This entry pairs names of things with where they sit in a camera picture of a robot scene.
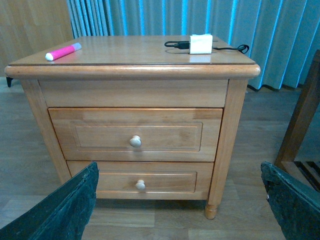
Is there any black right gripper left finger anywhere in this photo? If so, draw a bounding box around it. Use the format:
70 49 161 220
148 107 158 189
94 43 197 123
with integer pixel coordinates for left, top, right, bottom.
0 162 99 240

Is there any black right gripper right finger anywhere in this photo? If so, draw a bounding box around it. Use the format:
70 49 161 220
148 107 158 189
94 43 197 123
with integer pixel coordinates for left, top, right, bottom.
260 161 320 240

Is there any wooden drawer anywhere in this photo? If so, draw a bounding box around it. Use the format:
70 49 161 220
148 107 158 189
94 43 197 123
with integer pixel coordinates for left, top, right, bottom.
48 108 223 162
66 160 215 201

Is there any pink marker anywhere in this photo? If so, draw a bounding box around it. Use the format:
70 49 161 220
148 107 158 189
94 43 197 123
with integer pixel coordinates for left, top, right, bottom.
45 42 82 62

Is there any dark wooden chair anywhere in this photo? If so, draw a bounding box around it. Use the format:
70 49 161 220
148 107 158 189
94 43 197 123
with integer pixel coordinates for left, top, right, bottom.
274 50 320 191

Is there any wooden nightstand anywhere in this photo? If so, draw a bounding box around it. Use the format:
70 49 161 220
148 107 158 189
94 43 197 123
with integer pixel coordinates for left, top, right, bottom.
5 36 260 220

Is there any grey-blue curtain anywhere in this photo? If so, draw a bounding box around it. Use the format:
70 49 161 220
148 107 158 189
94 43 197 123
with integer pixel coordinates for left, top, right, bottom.
66 0 320 89

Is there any white charger block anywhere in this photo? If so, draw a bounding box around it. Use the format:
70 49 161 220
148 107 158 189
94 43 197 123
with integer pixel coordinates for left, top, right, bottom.
189 34 213 55

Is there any light wooden cabinet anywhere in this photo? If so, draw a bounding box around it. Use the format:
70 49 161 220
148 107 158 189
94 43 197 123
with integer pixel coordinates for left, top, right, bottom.
0 0 73 79

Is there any black cable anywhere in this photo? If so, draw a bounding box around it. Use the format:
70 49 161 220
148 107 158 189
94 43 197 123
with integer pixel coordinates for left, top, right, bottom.
164 40 250 55

